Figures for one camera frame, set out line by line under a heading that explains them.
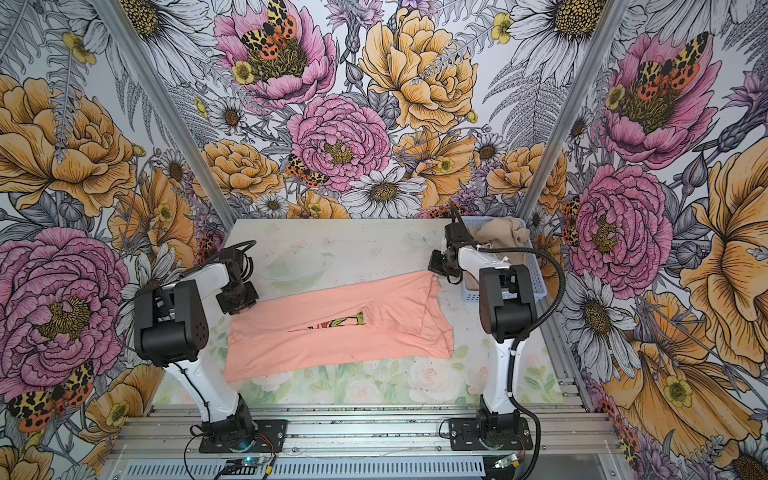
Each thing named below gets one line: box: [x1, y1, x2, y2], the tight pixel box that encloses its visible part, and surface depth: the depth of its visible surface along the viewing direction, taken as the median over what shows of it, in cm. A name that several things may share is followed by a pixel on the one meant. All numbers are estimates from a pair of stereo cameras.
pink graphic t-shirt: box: [224, 271, 455, 382], surface depth 94 cm
